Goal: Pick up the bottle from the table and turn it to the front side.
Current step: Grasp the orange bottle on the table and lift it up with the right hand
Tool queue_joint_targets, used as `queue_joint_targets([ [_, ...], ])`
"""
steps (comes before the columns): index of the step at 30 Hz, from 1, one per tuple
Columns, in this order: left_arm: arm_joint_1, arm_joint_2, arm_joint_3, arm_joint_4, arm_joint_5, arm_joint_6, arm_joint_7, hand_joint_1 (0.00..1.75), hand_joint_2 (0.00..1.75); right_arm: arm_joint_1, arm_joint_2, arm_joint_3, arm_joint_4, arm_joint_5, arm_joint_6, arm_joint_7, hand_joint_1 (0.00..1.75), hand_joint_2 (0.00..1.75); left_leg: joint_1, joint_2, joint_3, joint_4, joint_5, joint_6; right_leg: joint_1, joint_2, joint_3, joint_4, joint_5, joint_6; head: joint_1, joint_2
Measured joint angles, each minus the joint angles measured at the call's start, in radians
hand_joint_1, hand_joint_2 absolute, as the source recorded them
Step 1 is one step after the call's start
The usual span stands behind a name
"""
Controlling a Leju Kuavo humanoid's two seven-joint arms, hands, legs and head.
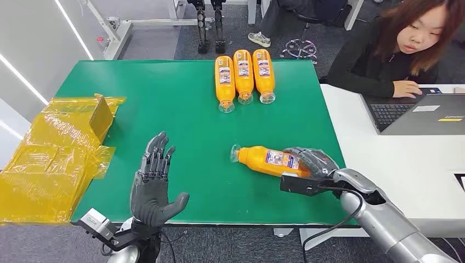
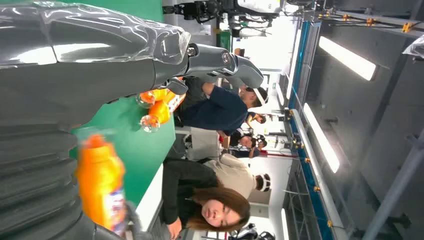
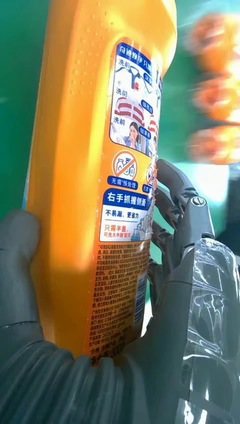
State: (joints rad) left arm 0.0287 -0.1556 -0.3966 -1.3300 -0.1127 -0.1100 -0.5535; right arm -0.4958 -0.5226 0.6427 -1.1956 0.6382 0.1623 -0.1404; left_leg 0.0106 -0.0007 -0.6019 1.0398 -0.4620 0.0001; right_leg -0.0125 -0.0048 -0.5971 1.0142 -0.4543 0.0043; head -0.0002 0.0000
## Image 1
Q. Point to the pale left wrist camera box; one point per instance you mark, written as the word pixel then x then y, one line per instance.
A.
pixel 95 222

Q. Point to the yellow taped cardboard box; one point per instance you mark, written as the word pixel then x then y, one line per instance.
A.
pixel 54 159

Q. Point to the grey laptop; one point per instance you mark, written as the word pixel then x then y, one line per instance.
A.
pixel 417 112

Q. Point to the green table mat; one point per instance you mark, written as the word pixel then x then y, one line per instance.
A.
pixel 189 145

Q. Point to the white desk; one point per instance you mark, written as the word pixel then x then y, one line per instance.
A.
pixel 403 163

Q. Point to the orange bottle with clear cap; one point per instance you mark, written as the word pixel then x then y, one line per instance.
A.
pixel 264 74
pixel 243 74
pixel 225 81
pixel 262 159

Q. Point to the person's hand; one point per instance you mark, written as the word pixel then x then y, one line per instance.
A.
pixel 406 89

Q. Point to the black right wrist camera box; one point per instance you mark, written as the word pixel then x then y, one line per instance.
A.
pixel 301 184

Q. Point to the office chair with chrome base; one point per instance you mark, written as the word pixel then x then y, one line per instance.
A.
pixel 308 29

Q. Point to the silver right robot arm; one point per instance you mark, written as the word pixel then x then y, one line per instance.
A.
pixel 385 216

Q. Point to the black robot legs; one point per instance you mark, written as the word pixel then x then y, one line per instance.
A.
pixel 210 25

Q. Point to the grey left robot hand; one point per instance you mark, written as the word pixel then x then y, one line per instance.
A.
pixel 150 198

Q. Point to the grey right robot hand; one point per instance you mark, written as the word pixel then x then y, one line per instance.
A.
pixel 315 163

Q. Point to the seated person with sneaker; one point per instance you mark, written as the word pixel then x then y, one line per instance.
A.
pixel 270 21

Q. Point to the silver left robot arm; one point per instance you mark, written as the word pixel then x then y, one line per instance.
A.
pixel 133 246

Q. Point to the white metal frame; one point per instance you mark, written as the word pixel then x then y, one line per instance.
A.
pixel 123 25

